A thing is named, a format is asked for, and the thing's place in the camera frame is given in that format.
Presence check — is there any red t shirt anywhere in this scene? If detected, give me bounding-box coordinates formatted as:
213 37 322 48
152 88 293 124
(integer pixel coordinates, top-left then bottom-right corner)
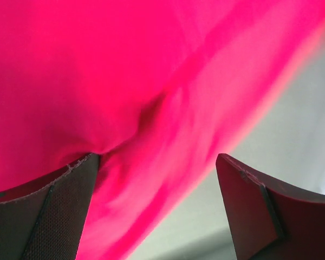
0 1 325 259

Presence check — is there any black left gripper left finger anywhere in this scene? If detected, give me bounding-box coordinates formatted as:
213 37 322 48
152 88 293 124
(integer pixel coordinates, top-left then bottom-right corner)
0 154 100 259

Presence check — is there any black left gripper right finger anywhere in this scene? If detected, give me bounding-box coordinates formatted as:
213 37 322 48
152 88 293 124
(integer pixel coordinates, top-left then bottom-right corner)
216 154 325 259

